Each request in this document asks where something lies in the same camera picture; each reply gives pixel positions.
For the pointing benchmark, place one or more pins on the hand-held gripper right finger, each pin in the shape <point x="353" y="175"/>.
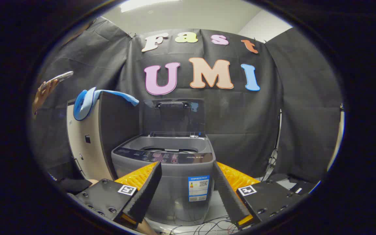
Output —
<point x="228" y="195"/>

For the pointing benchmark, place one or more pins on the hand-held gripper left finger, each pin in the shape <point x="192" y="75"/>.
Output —
<point x="147" y="192"/>

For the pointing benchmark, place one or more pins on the grey washing machine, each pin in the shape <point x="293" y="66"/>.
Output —
<point x="175" y="182"/>

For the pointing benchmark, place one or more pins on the dark washing machine lid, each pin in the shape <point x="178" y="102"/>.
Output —
<point x="173" y="119"/>

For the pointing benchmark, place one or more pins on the light blue shirt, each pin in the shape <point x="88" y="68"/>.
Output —
<point x="83" y="104"/>

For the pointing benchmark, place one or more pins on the black light stand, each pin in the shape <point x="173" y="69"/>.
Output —
<point x="277" y="143"/>

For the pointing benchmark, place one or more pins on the dark cabinet with beige door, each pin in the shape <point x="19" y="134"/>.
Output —
<point x="116" y="124"/>

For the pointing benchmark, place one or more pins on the black equipment box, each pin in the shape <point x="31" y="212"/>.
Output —
<point x="305" y="186"/>

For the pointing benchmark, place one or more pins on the black backdrop cloth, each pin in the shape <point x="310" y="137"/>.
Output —
<point x="240" y="114"/>

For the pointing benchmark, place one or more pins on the ceiling light panel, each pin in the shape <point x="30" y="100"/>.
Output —
<point x="142" y="5"/>

